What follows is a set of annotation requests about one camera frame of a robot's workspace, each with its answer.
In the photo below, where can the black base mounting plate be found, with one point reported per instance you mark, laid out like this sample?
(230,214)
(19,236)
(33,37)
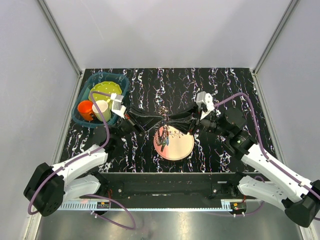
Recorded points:
(208,185)

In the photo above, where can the teal plastic bin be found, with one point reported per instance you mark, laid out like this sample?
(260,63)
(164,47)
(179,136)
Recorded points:
(84,94)

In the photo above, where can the cream mug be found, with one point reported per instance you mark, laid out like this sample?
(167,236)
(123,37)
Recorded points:
(104,112)

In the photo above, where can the pink and cream round plate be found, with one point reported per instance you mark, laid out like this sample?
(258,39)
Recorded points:
(179,145)

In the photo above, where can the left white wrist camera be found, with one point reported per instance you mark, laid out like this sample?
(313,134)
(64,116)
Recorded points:
(117,106)

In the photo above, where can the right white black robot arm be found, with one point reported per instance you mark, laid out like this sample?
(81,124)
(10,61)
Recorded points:
(297,196)

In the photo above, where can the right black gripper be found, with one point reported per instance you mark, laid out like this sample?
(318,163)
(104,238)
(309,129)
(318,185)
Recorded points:
(184,122)

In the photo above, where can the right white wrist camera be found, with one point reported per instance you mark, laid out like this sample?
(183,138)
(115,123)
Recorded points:
(204,102)

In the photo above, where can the yellow-green dotted plate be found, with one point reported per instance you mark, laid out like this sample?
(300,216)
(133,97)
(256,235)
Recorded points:
(107,87)

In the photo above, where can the aluminium front rail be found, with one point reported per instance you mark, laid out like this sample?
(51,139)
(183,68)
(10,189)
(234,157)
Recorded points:
(218,202)

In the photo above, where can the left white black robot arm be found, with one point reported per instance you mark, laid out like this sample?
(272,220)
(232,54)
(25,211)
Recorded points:
(52,185)

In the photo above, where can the orange plastic cup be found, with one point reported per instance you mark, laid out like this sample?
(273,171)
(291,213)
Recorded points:
(85,109)

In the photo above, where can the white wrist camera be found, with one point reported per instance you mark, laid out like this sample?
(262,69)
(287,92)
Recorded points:
(204,102)
(117,106)

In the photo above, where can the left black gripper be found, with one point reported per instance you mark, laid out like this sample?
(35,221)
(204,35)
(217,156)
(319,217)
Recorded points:
(145,121)

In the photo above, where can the large metal keyring with keys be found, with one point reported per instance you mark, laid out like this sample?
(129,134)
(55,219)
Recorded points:
(162,129)

